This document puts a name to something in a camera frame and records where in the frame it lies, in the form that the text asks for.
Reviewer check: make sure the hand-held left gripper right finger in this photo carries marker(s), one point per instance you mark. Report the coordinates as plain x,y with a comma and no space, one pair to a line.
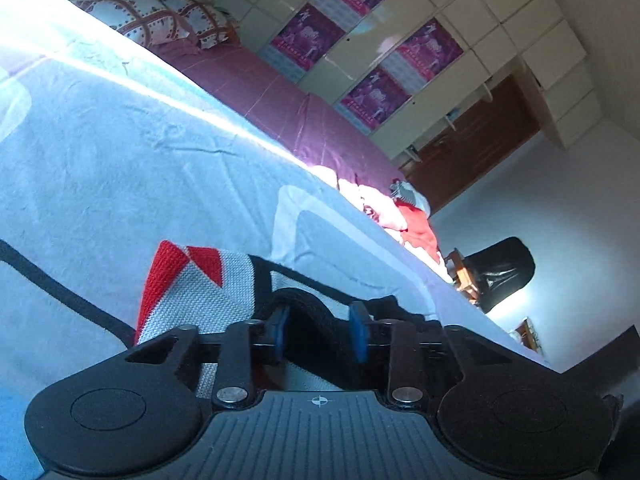
359,332

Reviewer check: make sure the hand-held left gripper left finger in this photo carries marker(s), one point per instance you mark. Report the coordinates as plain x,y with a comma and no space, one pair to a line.
235,355

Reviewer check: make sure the striped knit sweater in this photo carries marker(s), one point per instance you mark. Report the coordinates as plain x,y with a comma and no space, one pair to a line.
175,292

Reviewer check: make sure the red and white clothes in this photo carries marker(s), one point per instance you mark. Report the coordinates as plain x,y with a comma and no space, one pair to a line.
420,230

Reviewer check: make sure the black chair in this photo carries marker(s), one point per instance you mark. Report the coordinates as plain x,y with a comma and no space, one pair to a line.
505,275

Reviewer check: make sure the wooden furniture piece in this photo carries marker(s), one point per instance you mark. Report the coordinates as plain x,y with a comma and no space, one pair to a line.
529,335

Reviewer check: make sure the brown wooden door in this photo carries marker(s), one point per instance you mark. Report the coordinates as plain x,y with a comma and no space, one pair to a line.
470,145

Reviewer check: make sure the light blue patterned blanket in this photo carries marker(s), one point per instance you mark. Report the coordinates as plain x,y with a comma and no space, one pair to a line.
125,160

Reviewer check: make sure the corner shelves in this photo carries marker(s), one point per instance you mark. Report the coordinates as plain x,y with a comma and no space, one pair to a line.
445,122

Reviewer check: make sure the pink bed sheet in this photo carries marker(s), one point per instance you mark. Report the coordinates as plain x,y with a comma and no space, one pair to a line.
260,100

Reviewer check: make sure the cream wardrobe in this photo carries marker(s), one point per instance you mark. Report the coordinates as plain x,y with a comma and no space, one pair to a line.
500,5

